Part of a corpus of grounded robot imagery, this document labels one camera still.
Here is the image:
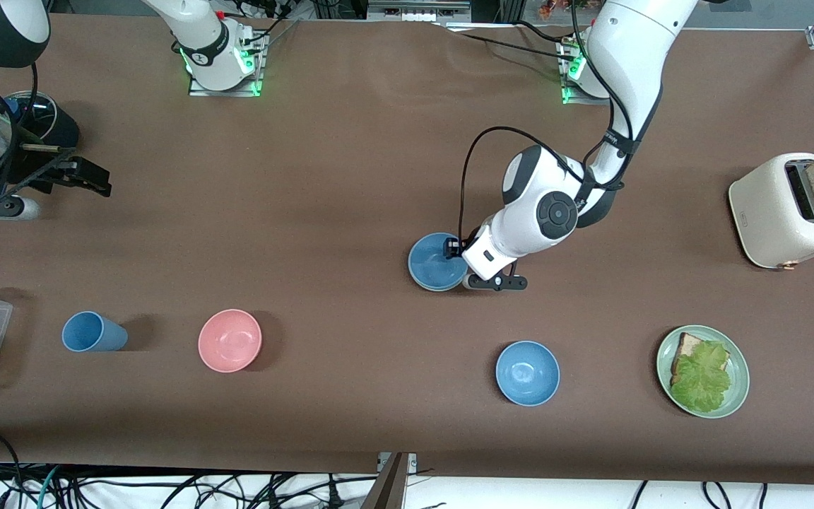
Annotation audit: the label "blue bowl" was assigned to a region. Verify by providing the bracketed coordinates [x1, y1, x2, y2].
[495, 341, 561, 407]
[408, 232, 470, 291]

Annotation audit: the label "pink bowl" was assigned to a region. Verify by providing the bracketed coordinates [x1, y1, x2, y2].
[198, 309, 264, 373]

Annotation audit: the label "blue cup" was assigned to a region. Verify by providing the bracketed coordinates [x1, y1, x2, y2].
[61, 311, 129, 353]

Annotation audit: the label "brown table cover mat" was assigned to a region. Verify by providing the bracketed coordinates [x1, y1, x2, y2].
[0, 14, 814, 488]

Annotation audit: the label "toast slice with brown crust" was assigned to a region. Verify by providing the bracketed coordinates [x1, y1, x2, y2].
[671, 332, 729, 386]

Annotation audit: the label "grey power strip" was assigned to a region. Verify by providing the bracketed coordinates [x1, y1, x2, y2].
[368, 0, 471, 22]

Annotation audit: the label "green lettuce leaf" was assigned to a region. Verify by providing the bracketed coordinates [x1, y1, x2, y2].
[670, 341, 733, 414]

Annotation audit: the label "orange packaged items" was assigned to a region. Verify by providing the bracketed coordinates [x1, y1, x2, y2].
[540, 0, 591, 18]

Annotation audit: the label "cream white toaster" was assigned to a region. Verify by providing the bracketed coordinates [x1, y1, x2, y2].
[729, 153, 814, 271]

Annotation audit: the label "green plate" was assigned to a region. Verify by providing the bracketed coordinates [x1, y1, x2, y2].
[656, 325, 750, 419]

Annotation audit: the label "black pot with blue handle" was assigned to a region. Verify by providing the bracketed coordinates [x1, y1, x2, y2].
[4, 92, 81, 170]

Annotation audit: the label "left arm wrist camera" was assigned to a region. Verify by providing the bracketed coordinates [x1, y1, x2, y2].
[466, 273, 529, 293]

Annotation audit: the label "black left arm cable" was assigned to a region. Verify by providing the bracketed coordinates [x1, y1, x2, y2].
[460, 0, 635, 245]

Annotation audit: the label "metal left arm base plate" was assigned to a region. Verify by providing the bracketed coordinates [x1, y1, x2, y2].
[559, 39, 613, 107]

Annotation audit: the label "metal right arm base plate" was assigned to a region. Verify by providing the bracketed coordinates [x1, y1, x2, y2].
[188, 32, 266, 98]

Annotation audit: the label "black base power cable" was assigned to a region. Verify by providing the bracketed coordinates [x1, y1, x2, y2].
[442, 28, 570, 61]
[241, 0, 302, 50]

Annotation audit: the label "metal camera stand bracket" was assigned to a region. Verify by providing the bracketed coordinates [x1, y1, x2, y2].
[361, 452, 418, 509]

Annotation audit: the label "teal floor cable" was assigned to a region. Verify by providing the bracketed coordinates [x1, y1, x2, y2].
[38, 465, 63, 509]

